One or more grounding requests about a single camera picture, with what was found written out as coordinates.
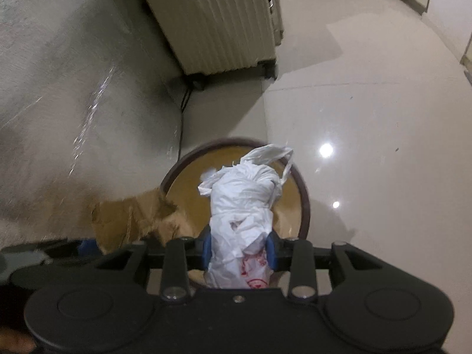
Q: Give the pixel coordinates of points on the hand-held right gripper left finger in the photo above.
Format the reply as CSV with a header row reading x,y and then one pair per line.
x,y
206,246

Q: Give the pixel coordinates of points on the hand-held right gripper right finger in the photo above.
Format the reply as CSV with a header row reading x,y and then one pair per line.
x,y
271,250

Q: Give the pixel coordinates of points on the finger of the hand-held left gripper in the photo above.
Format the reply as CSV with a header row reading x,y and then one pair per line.
x,y
87,247

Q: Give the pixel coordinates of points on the white plastic bag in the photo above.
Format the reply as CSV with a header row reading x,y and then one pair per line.
x,y
239,206

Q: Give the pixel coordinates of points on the yellow bin with brown rim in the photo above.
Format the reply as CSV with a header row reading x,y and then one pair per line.
x,y
291,199

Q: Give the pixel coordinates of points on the silver foil table cover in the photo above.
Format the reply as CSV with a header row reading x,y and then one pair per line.
x,y
73,99

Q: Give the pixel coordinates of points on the cream ribbed suitcase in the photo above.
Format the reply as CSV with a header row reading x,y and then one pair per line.
x,y
214,22

